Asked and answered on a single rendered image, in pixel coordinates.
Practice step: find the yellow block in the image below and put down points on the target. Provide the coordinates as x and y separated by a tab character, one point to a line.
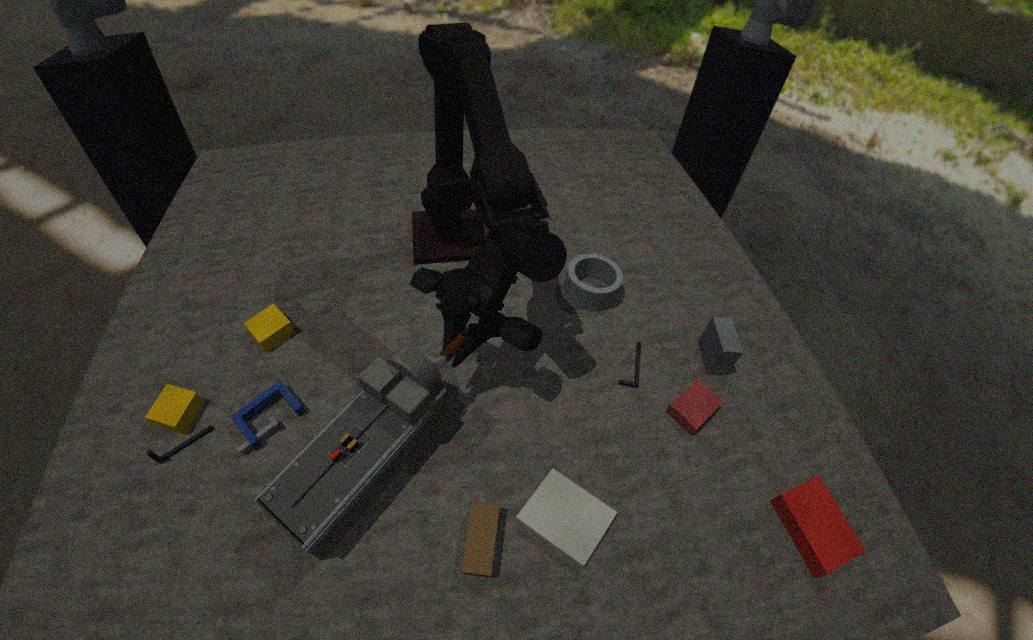
269	328
175	409

